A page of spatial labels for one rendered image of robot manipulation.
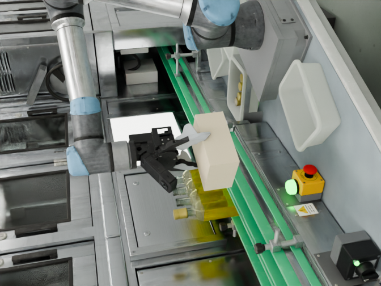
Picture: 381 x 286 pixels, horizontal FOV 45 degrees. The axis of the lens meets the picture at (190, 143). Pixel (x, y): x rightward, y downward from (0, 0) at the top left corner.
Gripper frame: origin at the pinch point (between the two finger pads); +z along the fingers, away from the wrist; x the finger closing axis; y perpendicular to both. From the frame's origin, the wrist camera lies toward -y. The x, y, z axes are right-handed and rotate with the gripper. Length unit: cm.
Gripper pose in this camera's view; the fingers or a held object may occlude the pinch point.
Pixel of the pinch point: (207, 152)
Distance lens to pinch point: 118.9
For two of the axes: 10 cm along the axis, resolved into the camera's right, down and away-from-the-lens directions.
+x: -0.9, 5.9, 8.0
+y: -2.1, -8.0, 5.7
